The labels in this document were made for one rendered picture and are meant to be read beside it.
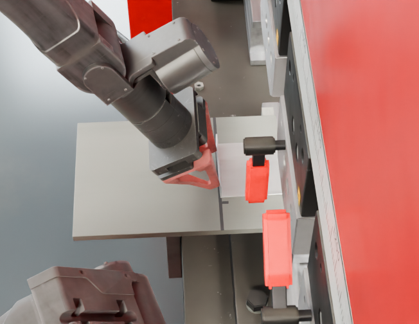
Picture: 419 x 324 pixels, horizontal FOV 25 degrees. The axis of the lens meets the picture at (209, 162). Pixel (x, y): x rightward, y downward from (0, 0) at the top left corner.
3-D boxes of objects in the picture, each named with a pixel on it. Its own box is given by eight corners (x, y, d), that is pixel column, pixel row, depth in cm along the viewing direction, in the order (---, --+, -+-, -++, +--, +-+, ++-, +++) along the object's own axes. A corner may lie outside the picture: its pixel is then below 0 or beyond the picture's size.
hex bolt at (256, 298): (245, 294, 118) (245, 288, 117) (267, 294, 119) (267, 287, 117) (247, 314, 117) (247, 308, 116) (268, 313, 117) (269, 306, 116)
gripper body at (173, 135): (200, 93, 114) (168, 58, 108) (205, 160, 107) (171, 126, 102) (155, 113, 116) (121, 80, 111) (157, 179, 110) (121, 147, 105)
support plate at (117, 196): (78, 127, 124) (77, 122, 124) (275, 119, 125) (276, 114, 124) (72, 241, 113) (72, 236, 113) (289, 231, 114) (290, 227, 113)
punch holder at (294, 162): (276, 143, 99) (285, 30, 86) (355, 140, 99) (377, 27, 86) (290, 265, 90) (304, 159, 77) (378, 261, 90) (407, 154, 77)
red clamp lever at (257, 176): (240, 193, 98) (243, 133, 90) (279, 191, 98) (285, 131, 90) (241, 207, 97) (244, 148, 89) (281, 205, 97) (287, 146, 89)
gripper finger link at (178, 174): (236, 146, 118) (197, 105, 111) (240, 192, 113) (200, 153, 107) (189, 164, 120) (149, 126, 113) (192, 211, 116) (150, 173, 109)
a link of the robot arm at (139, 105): (91, 69, 105) (98, 103, 101) (141, 37, 103) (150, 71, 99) (126, 102, 110) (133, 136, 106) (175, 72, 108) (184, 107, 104)
